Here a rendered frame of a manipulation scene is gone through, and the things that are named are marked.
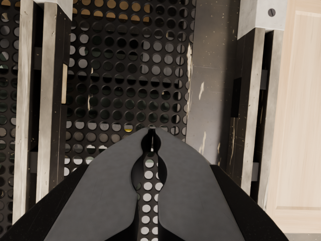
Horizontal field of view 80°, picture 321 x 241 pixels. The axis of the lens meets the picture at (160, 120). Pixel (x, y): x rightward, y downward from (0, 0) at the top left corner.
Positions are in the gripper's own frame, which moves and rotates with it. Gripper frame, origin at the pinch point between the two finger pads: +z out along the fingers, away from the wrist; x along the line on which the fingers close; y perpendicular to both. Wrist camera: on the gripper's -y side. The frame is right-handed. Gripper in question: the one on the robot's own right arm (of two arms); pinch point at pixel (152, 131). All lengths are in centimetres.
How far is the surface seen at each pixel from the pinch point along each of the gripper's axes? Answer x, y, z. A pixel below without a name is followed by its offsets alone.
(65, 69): -18.5, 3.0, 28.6
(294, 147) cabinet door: 32.1, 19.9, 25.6
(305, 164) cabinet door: 35.1, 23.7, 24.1
